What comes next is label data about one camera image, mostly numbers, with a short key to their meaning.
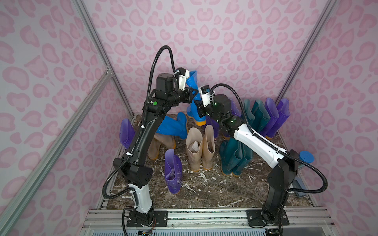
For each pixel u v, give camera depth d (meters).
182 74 0.60
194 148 0.77
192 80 0.68
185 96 0.62
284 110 0.93
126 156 0.45
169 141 0.95
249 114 0.82
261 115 0.83
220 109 0.58
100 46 0.82
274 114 0.84
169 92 0.54
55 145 0.57
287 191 0.53
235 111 0.86
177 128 1.00
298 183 0.82
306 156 0.74
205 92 0.62
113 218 0.75
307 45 0.82
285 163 0.45
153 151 0.92
